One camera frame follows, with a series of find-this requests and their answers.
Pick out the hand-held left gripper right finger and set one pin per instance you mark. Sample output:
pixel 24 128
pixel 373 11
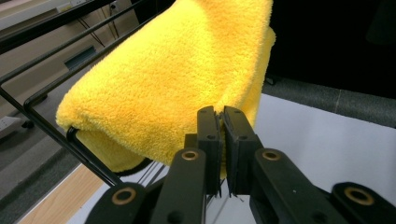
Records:
pixel 241 152

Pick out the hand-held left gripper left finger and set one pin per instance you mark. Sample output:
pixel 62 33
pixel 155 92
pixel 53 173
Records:
pixel 210 146

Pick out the yellow towel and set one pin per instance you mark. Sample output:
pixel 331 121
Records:
pixel 174 81

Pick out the white table cover board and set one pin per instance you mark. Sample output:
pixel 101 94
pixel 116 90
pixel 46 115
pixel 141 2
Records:
pixel 320 146

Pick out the black curtain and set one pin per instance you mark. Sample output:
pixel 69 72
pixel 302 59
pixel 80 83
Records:
pixel 327 40

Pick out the wooden table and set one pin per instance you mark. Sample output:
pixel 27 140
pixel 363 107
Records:
pixel 65 199

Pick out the light wooden desk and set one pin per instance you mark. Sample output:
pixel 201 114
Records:
pixel 40 56

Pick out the white chair base leg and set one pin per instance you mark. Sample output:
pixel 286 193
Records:
pixel 9 126

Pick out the white wall outlet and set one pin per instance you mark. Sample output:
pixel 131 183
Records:
pixel 113 5

